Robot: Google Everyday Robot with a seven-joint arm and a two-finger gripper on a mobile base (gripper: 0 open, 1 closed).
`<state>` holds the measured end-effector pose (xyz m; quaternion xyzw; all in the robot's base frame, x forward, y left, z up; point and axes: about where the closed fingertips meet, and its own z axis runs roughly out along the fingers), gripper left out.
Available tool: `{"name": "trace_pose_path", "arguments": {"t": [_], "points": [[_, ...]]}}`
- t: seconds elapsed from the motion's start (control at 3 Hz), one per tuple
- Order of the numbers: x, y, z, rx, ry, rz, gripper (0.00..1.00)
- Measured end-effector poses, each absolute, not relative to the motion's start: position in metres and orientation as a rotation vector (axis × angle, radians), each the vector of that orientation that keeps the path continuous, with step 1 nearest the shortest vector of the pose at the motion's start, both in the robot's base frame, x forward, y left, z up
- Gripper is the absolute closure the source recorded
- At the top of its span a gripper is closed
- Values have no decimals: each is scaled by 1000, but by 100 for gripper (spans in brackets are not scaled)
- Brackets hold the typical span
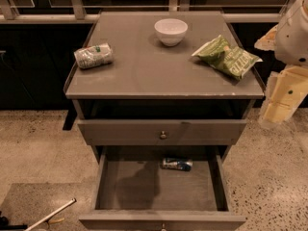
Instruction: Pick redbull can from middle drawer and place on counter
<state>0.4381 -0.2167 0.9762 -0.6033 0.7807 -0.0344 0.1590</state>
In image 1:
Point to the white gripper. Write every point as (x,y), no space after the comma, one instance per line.
(294,38)

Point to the blue silver redbull can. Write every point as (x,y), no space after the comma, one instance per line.
(177,164)

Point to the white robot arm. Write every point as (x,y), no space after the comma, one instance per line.
(287,89)

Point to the grey wooden drawer cabinet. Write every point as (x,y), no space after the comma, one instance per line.
(150,81)

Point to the brass top drawer knob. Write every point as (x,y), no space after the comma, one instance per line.
(163,135)

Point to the grey top drawer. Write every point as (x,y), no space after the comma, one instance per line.
(147,131)

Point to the silver green soda can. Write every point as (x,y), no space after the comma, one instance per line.
(94,56)

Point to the open grey middle drawer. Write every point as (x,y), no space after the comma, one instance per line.
(133,192)

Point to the green chip bag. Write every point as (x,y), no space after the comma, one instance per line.
(230,60)

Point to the white ceramic bowl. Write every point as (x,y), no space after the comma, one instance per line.
(170,31)

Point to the metal window railing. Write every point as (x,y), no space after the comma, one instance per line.
(66,11)

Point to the white pole on floor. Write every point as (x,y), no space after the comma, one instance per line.
(46,218)

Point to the yellow object on floor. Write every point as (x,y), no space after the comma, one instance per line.
(55,221)

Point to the black object on floor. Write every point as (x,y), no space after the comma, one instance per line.
(6,226)

